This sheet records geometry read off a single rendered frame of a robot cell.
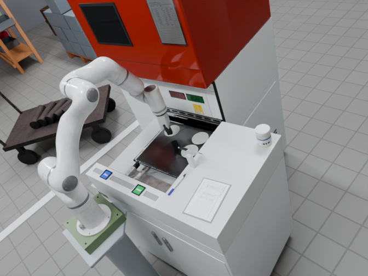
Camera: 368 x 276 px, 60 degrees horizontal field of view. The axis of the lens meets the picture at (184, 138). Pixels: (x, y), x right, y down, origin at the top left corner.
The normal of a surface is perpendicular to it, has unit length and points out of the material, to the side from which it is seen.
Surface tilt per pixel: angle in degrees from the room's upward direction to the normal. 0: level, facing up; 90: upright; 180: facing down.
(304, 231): 0
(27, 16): 90
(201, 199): 0
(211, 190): 0
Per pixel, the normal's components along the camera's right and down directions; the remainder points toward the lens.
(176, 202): -0.29, -0.70
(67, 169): 0.64, -0.23
